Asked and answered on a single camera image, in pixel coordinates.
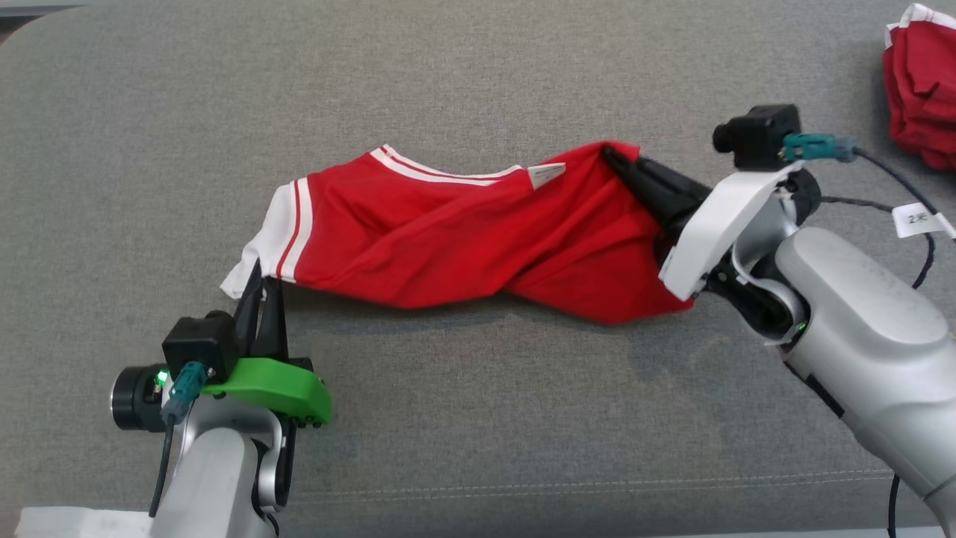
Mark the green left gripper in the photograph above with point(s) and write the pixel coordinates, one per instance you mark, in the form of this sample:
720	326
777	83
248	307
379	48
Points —
269	385

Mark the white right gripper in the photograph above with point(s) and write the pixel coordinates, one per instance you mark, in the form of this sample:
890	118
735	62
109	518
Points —
717	224

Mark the red and white basketball jersey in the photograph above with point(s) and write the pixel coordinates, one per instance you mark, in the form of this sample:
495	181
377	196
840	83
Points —
448	239

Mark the red basketball shorts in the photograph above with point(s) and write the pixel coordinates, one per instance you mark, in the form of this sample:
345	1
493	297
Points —
926	82

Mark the grey fabric sofa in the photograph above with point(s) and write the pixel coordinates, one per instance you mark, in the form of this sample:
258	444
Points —
478	411

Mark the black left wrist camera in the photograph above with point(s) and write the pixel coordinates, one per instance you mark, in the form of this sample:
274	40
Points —
202	344

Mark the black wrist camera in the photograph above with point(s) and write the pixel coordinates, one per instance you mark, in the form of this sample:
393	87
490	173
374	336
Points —
762	134
202	344

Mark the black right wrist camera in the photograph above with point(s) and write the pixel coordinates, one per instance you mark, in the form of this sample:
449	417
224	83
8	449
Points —
762	134

